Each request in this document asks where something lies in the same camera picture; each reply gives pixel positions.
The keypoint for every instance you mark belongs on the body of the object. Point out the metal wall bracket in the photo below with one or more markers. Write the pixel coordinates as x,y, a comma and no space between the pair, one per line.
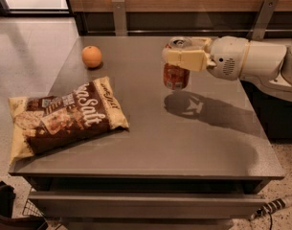
262,20
119,16

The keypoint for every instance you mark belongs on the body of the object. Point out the red coke can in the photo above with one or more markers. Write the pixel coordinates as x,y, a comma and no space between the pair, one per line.
175,78

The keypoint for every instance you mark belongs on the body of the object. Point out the orange fruit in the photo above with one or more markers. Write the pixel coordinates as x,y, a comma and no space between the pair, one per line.
91,56

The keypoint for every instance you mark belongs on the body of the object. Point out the grey table drawer front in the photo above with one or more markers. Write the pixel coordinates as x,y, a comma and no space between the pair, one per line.
145,206

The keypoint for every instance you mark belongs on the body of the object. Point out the brown sea salt chip bag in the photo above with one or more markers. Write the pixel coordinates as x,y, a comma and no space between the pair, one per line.
42,124

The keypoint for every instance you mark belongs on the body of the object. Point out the dark brown chair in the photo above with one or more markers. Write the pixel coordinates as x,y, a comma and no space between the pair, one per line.
7,221

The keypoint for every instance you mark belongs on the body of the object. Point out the left metal wall bracket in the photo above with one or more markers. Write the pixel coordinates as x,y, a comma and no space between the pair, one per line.
119,16

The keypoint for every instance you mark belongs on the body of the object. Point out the right metal wall bracket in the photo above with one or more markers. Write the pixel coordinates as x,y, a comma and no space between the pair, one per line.
262,20

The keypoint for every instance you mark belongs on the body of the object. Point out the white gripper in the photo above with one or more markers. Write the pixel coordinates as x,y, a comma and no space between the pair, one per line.
228,57

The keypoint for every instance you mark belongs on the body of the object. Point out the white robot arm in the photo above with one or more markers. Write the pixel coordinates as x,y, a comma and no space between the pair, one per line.
266,65

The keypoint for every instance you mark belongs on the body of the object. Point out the black wire basket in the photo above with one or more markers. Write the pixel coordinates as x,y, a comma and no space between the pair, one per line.
31,210

